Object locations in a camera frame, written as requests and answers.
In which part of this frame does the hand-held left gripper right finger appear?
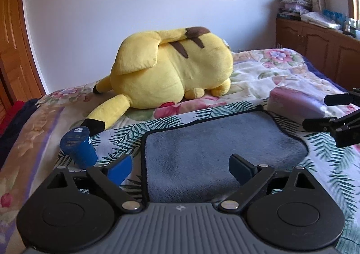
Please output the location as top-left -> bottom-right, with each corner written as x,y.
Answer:
216,153 -> 318,213

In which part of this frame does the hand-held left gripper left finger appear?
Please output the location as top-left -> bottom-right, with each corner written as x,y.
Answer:
42,155 -> 142,213

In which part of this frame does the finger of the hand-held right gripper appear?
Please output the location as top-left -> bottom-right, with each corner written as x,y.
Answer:
302,110 -> 360,148
324,91 -> 360,107

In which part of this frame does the grey towel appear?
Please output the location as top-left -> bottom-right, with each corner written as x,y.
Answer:
141,110 -> 309,204

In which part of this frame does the leaf print sheet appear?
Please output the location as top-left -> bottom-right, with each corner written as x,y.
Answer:
55,103 -> 360,245

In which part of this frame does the blue cylindrical container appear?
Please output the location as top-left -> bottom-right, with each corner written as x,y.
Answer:
60,127 -> 98,169

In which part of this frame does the wooden cabinet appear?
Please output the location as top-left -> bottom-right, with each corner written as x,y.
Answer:
276,17 -> 360,92

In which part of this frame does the white plastic bag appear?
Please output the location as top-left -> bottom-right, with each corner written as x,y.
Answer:
300,12 -> 342,30

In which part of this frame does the blue packet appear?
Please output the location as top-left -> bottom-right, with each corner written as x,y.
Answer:
322,9 -> 345,24

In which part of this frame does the stack of books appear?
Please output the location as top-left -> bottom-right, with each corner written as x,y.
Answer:
277,12 -> 302,21

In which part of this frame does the stack of folded cloths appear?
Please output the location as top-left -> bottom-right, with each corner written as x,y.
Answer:
278,0 -> 310,14

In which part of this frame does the dark blue cloth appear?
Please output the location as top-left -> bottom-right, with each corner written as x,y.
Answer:
0,98 -> 42,160

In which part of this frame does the yellow plush toy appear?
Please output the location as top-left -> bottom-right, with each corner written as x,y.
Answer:
80,26 -> 234,134

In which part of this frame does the red cloth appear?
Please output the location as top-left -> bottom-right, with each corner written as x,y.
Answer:
0,101 -> 26,137

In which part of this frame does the wooden door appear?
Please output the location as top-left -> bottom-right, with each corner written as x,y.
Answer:
0,0 -> 47,106

